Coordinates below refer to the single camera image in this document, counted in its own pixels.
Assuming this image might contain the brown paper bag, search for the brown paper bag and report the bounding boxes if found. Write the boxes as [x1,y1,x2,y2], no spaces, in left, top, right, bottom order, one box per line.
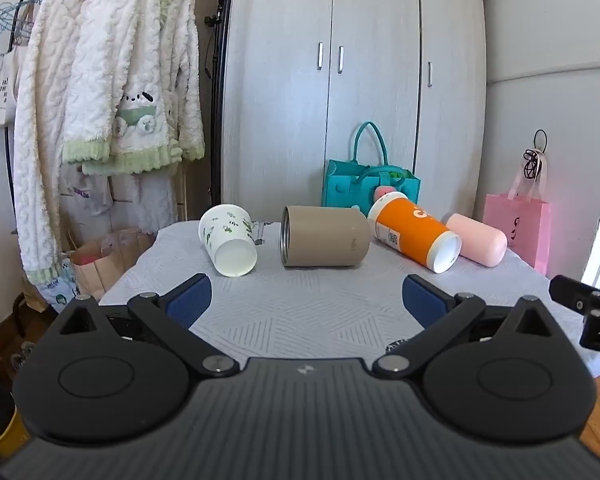
[69,229,157,302]

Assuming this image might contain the yellow bucket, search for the yellow bucket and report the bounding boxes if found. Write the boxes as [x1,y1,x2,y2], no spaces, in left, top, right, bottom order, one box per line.
[0,404,32,462]

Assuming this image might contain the white cup with green print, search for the white cup with green print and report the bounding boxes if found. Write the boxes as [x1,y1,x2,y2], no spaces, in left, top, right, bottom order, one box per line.
[198,203,259,278]

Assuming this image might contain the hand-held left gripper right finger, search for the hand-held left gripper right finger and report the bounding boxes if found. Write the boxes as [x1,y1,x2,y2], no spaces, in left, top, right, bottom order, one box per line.
[372,273,572,380]

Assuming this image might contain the orange and white cup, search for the orange and white cup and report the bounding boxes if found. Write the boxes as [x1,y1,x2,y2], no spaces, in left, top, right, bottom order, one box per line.
[367,192,463,274]

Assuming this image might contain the beige tumbler cup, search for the beige tumbler cup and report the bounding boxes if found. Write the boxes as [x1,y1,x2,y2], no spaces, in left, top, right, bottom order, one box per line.
[279,205,371,268]

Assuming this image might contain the white printed pants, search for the white printed pants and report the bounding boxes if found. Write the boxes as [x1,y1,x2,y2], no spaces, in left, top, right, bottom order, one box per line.
[59,161,180,242]

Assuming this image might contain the grey wooden wardrobe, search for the grey wooden wardrobe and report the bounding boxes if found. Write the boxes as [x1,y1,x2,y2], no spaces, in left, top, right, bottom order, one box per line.
[219,0,489,217]

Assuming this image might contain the white and green fluffy pajama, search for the white and green fluffy pajama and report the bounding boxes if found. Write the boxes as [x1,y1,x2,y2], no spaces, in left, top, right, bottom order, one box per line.
[62,0,207,177]

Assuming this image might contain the black tripod stand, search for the black tripod stand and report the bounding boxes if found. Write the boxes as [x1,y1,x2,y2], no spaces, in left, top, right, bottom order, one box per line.
[204,0,232,213]

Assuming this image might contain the black hair ties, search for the black hair ties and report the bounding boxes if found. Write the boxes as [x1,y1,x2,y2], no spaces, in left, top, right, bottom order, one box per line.
[523,129,549,182]

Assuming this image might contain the white fluffy robe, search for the white fluffy robe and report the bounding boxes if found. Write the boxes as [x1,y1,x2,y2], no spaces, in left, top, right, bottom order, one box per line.
[12,0,112,287]

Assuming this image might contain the pink plush toy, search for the pink plush toy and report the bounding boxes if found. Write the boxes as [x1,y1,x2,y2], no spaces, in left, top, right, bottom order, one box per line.
[374,184,409,202]

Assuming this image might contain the pink gift bag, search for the pink gift bag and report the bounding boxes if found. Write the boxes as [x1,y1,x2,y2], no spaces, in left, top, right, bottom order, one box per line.
[482,159,553,277]

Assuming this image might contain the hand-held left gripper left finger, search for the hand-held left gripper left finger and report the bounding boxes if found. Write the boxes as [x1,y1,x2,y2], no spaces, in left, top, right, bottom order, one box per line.
[44,273,241,380]

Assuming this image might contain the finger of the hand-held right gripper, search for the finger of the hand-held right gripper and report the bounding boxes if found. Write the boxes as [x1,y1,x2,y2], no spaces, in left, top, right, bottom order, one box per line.
[549,275,600,314]

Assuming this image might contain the blue and white printed bag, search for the blue and white printed bag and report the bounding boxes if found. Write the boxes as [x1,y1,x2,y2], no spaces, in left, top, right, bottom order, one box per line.
[34,266,83,313]

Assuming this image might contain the blue clothes hangers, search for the blue clothes hangers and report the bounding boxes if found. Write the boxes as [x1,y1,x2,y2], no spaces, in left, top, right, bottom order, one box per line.
[0,0,42,37]

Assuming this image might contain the pink cup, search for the pink cup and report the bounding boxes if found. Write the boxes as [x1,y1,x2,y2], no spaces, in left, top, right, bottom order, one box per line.
[442,213,509,268]

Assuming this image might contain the white canvas tote bag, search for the white canvas tote bag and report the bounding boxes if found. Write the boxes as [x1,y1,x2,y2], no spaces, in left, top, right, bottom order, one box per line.
[0,51,20,129]

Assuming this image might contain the white quilted table cloth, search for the white quilted table cloth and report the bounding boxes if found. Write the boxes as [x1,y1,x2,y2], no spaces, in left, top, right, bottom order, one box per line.
[99,219,600,378]

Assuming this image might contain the teal tote bag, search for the teal tote bag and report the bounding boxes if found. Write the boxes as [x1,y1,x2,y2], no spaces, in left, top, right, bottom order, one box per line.
[322,121,422,219]

